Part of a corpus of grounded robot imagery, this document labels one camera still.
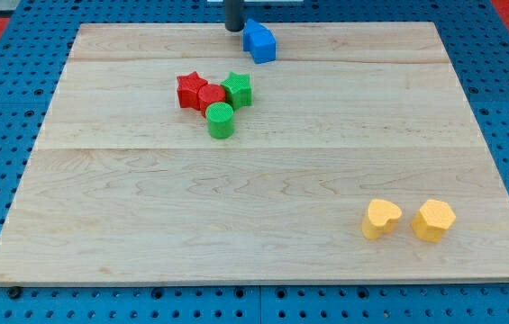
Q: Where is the blue cube block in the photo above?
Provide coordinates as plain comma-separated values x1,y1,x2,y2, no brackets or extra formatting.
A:
250,31,277,64

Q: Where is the yellow heart block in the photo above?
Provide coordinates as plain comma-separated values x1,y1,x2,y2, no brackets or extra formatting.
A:
361,199,403,240

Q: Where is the yellow hexagon block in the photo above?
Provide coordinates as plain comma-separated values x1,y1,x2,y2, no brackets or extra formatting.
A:
411,199,457,243

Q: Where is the green star block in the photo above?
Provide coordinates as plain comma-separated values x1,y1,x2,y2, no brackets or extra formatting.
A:
221,72,252,111

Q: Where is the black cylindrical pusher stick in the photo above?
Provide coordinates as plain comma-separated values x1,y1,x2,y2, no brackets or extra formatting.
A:
224,0,245,32

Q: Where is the wooden board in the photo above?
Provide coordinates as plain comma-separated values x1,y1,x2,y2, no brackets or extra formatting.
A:
0,22,509,287

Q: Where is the red star block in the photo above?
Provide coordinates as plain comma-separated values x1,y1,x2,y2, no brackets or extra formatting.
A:
177,71,208,110

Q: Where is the red cylinder block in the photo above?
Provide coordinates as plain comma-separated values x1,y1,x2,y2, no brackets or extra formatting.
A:
198,84,226,117

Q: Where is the green cylinder block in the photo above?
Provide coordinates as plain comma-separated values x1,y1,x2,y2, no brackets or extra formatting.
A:
205,102,234,140

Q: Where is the blue triangle block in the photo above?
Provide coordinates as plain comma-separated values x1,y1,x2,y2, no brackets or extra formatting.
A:
242,19,268,51

